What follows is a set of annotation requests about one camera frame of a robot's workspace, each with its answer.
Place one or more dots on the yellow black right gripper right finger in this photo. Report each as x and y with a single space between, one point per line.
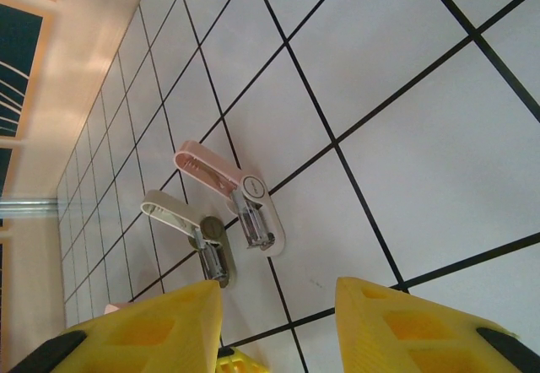
422 339

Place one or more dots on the aluminium corner post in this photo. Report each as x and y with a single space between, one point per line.
27 208

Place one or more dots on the wooden table surround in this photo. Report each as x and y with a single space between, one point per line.
84 73

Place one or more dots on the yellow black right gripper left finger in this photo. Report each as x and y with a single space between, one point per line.
147 335

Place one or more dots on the pink plastic tray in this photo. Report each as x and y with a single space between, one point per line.
118 306

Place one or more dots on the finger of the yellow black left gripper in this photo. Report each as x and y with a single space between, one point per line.
236 362

